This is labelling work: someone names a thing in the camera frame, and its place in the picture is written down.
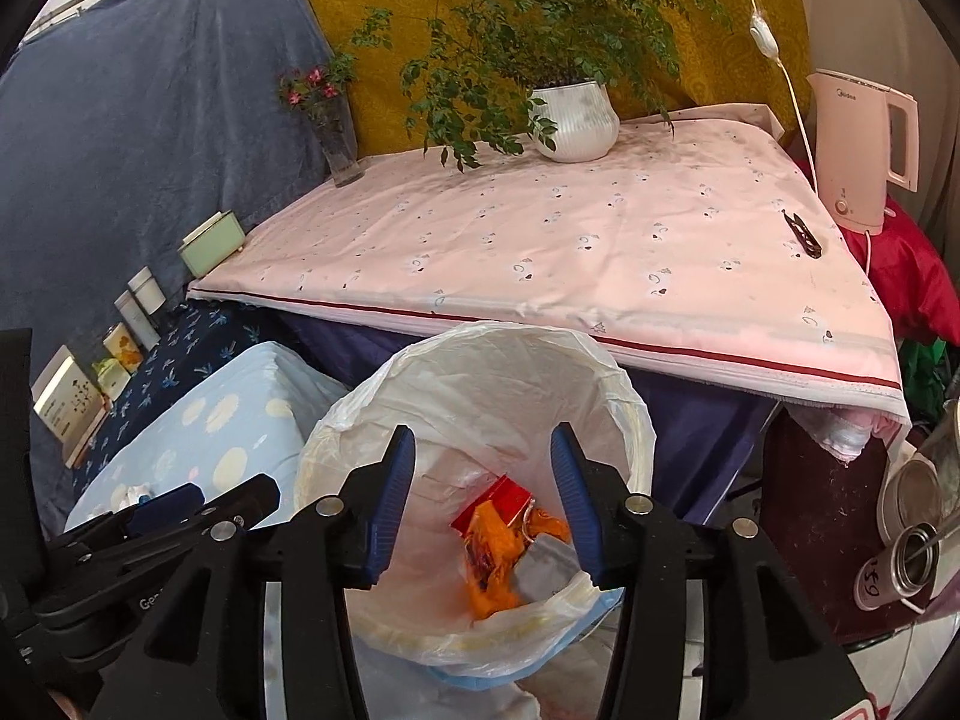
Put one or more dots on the small light green box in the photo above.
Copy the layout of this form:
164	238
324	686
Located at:
109	379

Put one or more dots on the small box with orange print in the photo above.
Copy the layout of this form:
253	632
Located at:
120	345

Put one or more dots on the blue-grey blanket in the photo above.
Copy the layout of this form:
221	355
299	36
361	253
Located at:
150	127

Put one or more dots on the white-lined trash bin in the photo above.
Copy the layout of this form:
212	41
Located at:
480	405

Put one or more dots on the small black clip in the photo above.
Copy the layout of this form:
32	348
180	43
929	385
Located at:
806	240

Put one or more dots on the pink printed tablecloth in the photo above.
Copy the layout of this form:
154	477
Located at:
562	255

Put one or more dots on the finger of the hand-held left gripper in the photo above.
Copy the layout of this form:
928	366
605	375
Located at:
150	566
172	501

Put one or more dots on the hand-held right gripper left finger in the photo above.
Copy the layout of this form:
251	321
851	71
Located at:
394	510

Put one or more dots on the large metal can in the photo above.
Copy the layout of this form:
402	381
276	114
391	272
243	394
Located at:
911	495

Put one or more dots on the red cloth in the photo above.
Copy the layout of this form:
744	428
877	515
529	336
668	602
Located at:
907	270

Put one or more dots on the purple cloth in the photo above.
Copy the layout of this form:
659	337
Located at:
697	420

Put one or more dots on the folded pink white cloth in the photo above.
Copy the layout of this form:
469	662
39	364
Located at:
847	435

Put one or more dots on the green cloth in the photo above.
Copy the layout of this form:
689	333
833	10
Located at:
922	375

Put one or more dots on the pink electric kettle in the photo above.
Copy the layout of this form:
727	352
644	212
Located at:
847	142

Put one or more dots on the white flat box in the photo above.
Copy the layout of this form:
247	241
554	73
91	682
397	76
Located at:
67	405

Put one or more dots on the orange plastic wrapper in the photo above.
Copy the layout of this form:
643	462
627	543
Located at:
491	566

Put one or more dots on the navy patterned cloth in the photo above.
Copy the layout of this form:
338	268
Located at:
195	345

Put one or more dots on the red snack packet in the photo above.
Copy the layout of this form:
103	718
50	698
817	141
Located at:
506	506

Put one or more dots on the pale green box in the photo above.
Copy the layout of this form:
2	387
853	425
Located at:
214	251

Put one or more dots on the glass vase with pink flowers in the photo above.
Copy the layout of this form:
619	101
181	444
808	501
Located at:
341	150

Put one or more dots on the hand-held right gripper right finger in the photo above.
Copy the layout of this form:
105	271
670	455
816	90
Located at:
570	510

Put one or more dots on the white bottle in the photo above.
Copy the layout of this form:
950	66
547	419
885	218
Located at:
146	289
135	319

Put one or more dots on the green plant in white pot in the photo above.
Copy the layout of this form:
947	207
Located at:
574	124

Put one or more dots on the small labelled metal can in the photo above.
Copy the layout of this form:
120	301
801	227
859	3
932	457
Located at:
896	566

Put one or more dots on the dark red stool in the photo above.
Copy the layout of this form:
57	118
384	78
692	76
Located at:
810	510

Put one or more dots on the grey foil packet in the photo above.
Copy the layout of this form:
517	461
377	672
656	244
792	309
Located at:
544	574

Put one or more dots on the light blue dotted bedding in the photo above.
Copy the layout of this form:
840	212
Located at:
225	420

